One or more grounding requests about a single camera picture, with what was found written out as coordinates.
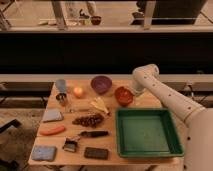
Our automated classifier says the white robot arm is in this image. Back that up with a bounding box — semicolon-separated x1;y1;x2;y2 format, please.
131;64;213;171

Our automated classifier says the green plastic tray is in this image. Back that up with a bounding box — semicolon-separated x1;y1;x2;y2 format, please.
115;108;184;158

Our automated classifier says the purple bowl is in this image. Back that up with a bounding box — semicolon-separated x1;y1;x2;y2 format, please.
91;76;112;94

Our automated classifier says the yellow banana bunch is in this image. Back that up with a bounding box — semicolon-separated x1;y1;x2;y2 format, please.
91;97;109;114

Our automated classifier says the peach apple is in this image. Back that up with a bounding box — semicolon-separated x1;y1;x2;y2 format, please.
73;87;84;98

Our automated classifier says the bunch of dark grapes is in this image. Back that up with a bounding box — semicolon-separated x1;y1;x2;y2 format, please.
72;114;104;128

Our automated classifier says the light blue cup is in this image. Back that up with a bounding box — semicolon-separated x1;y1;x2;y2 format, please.
55;79;67;93

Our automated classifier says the small metal cup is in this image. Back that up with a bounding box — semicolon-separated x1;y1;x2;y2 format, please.
56;93;68;106

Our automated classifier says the background dark red bowl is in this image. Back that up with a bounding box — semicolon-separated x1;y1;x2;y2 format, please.
91;16;102;25

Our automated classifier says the black rectangular block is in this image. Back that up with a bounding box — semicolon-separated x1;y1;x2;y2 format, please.
84;147;108;160

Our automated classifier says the orange carrot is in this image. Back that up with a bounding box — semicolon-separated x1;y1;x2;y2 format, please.
39;126;66;136

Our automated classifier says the black handled brush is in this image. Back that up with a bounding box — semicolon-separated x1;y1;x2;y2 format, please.
79;131;109;138

